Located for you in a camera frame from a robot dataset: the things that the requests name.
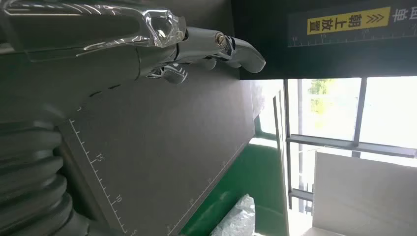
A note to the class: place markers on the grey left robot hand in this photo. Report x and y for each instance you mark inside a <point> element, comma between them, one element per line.
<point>81,65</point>

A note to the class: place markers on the silver-white plastic package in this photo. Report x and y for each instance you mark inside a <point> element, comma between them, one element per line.
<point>238,218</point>

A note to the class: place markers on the black inbound machine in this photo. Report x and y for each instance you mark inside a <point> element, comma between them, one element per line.
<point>163,146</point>

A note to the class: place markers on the yellow arrow label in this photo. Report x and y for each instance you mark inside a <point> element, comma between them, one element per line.
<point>345,21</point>

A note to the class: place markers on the white flat panel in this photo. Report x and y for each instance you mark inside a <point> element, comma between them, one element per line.
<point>365,195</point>

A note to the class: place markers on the black window frame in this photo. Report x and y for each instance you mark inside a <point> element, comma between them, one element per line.
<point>358,110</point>

